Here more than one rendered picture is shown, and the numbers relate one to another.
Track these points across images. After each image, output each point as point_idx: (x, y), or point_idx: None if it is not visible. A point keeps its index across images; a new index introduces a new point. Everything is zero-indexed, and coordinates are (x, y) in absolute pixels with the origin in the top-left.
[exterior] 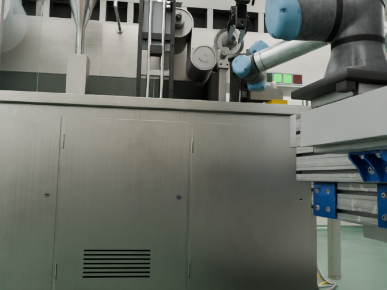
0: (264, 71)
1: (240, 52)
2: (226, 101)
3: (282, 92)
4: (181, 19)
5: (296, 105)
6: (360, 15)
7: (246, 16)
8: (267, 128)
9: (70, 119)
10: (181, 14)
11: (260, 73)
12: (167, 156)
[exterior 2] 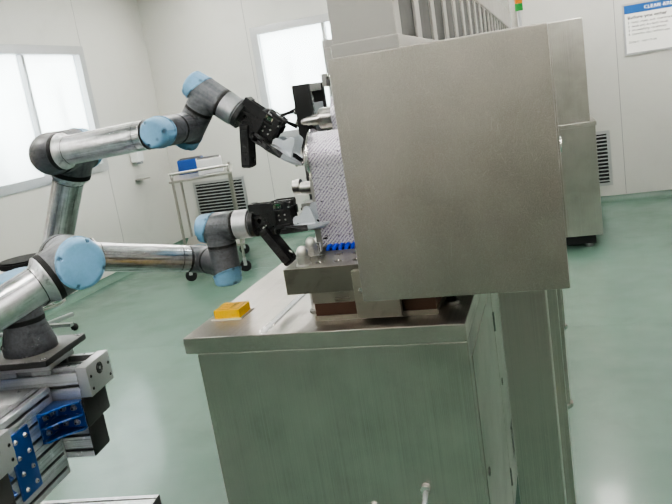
0: (210, 261)
1: (311, 179)
2: (247, 289)
3: (284, 277)
4: (316, 124)
5: (202, 324)
6: None
7: (240, 147)
8: None
9: None
10: (304, 124)
11: (203, 267)
12: None
